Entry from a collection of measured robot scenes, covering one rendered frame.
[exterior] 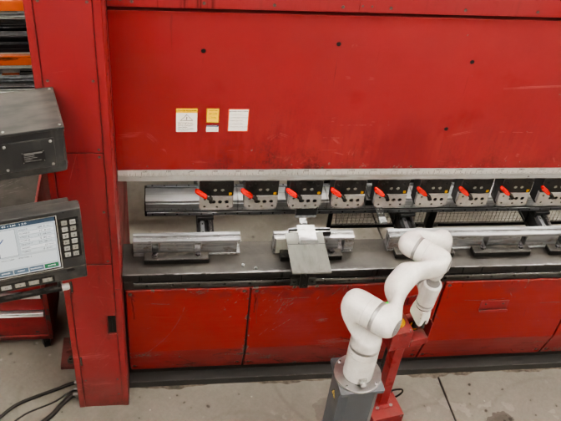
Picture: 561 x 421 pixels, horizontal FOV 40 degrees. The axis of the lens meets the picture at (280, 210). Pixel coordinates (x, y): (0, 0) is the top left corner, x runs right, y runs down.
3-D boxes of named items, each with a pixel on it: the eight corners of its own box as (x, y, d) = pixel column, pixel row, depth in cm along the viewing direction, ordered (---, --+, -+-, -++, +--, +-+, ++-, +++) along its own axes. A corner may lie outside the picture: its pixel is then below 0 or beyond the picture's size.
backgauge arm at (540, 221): (539, 253, 410) (548, 234, 400) (499, 177, 457) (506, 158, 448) (553, 253, 411) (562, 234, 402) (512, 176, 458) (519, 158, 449)
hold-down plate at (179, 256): (144, 265, 359) (144, 260, 357) (144, 256, 363) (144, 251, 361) (209, 263, 364) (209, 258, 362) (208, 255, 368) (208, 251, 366)
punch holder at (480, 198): (455, 206, 364) (463, 180, 353) (450, 195, 370) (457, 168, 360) (485, 205, 366) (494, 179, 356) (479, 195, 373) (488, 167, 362)
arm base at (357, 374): (386, 391, 303) (396, 362, 291) (340, 396, 299) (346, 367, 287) (373, 352, 317) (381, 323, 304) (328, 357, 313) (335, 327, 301)
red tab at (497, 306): (479, 312, 400) (482, 303, 395) (477, 309, 401) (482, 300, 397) (507, 311, 402) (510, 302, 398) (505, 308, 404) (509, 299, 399)
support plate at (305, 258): (292, 274, 347) (292, 272, 347) (285, 234, 367) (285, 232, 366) (331, 273, 350) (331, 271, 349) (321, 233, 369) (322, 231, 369)
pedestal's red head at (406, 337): (388, 352, 361) (396, 327, 349) (375, 326, 372) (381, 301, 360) (427, 343, 367) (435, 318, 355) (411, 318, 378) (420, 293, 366)
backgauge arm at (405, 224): (403, 256, 398) (408, 236, 389) (376, 178, 446) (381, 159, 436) (417, 256, 400) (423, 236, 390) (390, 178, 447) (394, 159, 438)
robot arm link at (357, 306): (369, 362, 289) (381, 321, 274) (329, 337, 297) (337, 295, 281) (386, 343, 297) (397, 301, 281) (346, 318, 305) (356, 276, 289)
